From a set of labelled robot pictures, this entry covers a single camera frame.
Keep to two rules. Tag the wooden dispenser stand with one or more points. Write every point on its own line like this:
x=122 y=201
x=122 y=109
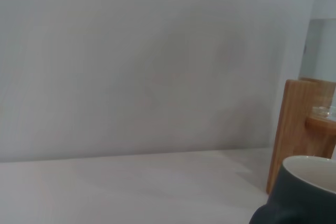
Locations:
x=294 y=119

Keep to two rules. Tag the glass water dispenser jar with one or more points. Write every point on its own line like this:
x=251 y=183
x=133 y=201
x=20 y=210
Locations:
x=321 y=51

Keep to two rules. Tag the dark teal ceramic mug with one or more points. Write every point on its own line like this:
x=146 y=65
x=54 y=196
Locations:
x=296 y=197

